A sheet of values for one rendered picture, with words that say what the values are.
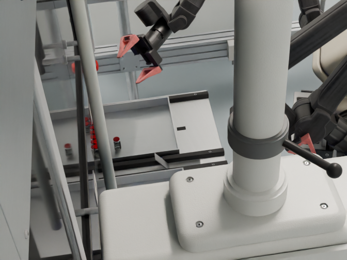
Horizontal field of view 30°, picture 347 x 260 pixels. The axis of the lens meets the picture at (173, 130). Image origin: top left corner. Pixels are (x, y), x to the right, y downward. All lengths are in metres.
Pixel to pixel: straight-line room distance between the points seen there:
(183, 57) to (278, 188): 2.19
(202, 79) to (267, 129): 2.87
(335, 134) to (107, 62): 1.65
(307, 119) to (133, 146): 0.70
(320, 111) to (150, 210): 0.67
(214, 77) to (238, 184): 2.80
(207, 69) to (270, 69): 3.00
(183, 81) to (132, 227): 2.74
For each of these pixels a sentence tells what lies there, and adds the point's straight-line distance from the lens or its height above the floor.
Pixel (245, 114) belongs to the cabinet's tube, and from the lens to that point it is 0.86.
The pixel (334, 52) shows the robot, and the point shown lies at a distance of 1.70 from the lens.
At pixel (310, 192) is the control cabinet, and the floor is 1.58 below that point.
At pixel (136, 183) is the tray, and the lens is 1.99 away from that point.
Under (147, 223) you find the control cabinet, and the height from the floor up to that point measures 1.55.
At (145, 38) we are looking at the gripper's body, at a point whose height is 1.27.
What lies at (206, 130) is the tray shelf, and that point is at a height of 0.88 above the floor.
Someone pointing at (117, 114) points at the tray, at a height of 0.88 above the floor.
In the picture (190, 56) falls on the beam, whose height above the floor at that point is 0.48.
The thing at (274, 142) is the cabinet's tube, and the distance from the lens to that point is 0.89.
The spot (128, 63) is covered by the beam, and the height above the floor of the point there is 0.48.
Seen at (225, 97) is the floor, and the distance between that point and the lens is 3.61.
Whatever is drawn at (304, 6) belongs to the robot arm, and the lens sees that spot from 1.95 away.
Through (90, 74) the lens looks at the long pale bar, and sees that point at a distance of 1.21.
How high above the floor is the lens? 2.36
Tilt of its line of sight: 43 degrees down
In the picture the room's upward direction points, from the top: 4 degrees counter-clockwise
